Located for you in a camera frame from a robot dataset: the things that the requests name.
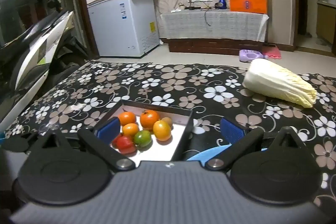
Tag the black box with white inside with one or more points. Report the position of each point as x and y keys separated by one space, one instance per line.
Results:
x=183 y=140

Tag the napa cabbage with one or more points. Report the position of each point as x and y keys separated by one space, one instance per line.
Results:
x=281 y=85

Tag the brown kiwi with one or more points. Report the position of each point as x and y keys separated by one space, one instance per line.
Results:
x=168 y=121

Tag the blue plate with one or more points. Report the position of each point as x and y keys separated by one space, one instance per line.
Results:
x=204 y=154

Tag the power strip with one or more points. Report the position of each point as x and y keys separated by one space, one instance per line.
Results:
x=191 y=7

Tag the pink mat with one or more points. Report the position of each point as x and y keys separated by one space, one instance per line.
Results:
x=271 y=52

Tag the purple toy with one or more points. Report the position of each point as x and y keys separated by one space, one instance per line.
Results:
x=250 y=55

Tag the white chest freezer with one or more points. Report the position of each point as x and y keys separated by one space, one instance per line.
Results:
x=123 y=24

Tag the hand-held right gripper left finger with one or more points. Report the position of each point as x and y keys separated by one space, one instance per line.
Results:
x=109 y=130

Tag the small orange tangerine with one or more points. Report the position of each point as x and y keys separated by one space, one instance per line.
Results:
x=130 y=129

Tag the green tomato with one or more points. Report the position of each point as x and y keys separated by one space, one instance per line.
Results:
x=143 y=138

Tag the dark wooden TV cabinet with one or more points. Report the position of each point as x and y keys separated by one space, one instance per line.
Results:
x=215 y=44

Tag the large orange tomato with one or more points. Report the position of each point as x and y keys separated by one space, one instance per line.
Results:
x=149 y=119

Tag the kitchen cabinet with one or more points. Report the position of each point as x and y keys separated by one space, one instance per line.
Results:
x=325 y=22

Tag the black and white scooter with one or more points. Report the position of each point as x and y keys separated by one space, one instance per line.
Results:
x=34 y=50

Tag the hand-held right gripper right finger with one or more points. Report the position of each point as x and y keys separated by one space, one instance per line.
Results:
x=232 y=132

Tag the yellow orange tomato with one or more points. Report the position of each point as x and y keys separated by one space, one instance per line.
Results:
x=162 y=130

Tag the red tomato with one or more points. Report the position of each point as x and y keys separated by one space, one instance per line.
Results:
x=115 y=140
x=125 y=144

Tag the cloth-covered tv cabinet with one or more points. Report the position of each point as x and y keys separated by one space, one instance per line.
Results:
x=210 y=24

